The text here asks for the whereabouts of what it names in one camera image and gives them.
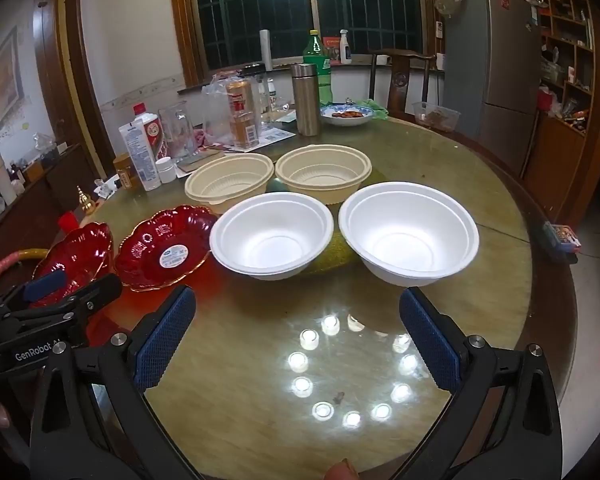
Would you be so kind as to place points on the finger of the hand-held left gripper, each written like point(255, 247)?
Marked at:
point(45, 286)
point(97, 290)

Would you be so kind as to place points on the green cloth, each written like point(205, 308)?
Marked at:
point(377, 109)

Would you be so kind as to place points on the small gold box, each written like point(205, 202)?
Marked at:
point(126, 174)

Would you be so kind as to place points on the red plate with white label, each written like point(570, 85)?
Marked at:
point(155, 245)

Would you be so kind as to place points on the barred window with wooden frame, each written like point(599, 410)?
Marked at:
point(260, 10)

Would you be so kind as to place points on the bag on refrigerator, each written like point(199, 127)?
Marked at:
point(452, 0)

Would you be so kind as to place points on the colourful card box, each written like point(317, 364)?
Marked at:
point(562, 237)

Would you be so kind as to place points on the white paper roll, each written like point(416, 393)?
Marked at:
point(267, 50)

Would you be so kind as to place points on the printed paper leaflet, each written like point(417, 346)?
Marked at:
point(277, 136)

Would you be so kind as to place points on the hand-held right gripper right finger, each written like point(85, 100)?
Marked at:
point(430, 345)

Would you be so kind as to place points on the person's right hand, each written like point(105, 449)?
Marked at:
point(342, 471)

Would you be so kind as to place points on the stainless steel thermos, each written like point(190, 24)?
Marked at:
point(306, 100)

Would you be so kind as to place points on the white tube bottle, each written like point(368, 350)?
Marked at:
point(140, 160)

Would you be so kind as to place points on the clear glass pitcher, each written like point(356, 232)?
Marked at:
point(177, 130)

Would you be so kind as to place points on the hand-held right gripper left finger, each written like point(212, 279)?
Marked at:
point(165, 340)

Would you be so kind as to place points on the grey refrigerator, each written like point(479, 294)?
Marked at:
point(495, 75)

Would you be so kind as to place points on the wooden shelf cabinet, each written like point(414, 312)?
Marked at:
point(565, 150)

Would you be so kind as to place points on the blue-white plate with food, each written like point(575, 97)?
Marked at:
point(347, 116)

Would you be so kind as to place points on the clear plastic container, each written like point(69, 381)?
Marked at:
point(436, 117)

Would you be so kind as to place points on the teal turntable base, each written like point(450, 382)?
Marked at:
point(276, 187)

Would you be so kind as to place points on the small white jar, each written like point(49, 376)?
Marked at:
point(166, 170)

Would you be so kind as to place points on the beige plastic bowl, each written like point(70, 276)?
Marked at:
point(322, 172)
point(230, 180)

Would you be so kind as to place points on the white foam bowl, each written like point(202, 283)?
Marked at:
point(410, 235)
point(270, 240)

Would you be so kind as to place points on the red box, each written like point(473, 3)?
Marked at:
point(331, 50)

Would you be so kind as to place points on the white spray bottle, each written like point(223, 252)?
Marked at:
point(345, 47)

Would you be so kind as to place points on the flat notebook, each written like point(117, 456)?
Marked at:
point(200, 160)

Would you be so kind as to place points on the red-white liquor bottle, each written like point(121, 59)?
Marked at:
point(152, 135)

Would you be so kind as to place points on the gold glitter round mat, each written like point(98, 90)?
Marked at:
point(341, 260)

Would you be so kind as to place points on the clear plastic bag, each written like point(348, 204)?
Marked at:
point(212, 110)

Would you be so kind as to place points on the small red object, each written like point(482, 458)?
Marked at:
point(66, 221)

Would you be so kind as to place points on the dark wooden chair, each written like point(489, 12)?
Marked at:
point(402, 80)

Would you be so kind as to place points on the red glass dish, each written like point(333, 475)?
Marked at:
point(80, 255)

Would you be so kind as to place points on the amber bottle with red label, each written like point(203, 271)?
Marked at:
point(242, 115)

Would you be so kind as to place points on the gold ornament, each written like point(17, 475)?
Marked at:
point(83, 200)

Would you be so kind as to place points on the wooden side cabinet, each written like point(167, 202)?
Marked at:
point(40, 200)

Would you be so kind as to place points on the green soda bottle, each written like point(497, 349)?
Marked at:
point(321, 60)

